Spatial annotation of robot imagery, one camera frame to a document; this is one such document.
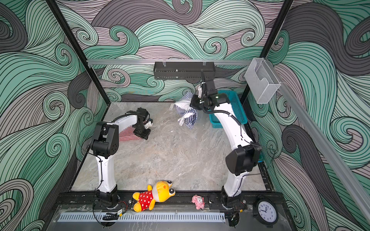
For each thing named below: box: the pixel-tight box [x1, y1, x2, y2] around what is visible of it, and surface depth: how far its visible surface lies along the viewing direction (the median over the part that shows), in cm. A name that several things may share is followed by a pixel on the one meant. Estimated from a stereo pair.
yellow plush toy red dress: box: [132, 180, 176, 213], surface depth 71 cm
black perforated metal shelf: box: [153, 61, 216, 80], surface depth 97 cm
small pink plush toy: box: [191, 194, 206, 210], surface depth 72 cm
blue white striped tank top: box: [170, 91, 199, 130], surface depth 81 cm
